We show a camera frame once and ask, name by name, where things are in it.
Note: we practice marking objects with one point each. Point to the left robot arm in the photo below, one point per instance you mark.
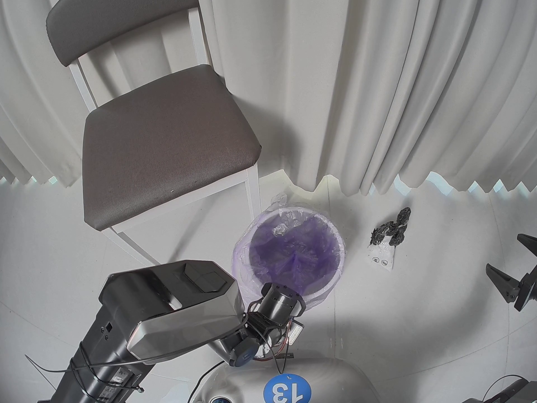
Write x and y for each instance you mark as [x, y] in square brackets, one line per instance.
[168, 300]

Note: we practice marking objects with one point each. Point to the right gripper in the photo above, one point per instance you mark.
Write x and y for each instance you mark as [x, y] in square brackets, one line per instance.
[527, 294]

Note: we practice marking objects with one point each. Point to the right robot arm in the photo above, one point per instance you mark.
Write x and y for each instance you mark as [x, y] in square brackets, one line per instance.
[520, 393]

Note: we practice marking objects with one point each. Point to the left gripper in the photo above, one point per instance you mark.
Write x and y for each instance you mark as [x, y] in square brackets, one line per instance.
[281, 304]

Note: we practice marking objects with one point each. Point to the black plastic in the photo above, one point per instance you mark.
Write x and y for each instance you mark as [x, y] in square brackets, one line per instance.
[392, 229]

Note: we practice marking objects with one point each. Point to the clear printed wrapper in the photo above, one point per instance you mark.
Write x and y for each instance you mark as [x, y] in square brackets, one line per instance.
[381, 258]

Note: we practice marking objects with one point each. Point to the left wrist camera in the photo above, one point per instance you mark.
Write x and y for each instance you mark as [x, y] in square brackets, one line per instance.
[295, 332]

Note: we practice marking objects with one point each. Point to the white trash bin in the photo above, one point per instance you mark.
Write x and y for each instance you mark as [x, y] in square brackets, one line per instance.
[342, 254]

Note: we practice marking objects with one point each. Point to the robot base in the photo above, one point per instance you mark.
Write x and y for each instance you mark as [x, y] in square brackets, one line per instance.
[335, 376]

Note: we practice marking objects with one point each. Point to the white curtain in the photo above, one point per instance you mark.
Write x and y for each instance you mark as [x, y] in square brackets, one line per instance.
[377, 78]

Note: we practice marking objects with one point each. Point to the grey padded white chair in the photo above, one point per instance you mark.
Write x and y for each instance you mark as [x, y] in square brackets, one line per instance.
[168, 141]

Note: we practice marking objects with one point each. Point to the purple plastic bag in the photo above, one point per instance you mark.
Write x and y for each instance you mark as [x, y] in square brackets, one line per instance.
[293, 250]

